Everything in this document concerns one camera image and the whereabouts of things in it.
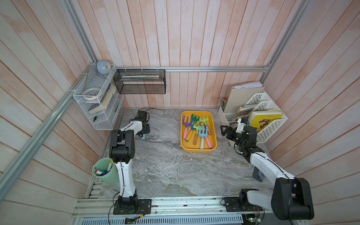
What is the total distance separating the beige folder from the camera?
3.07ft

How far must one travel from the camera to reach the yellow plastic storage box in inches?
37.2

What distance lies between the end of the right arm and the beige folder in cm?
24

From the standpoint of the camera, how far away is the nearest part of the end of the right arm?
26.0 inches

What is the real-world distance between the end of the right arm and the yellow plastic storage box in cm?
16
